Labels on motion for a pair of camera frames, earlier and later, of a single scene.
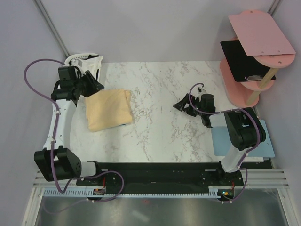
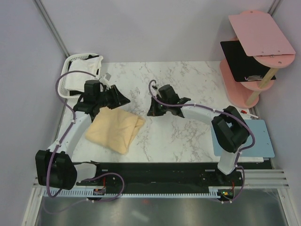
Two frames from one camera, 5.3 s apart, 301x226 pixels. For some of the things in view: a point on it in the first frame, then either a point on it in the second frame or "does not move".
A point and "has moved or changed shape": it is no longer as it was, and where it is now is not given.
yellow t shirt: (108, 108) has moved or changed shape
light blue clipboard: (223, 145) does not move
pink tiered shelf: (260, 37) does not move
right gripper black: (180, 105) to (153, 111)
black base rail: (167, 175) does not move
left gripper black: (94, 86) to (118, 99)
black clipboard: (244, 67) does not move
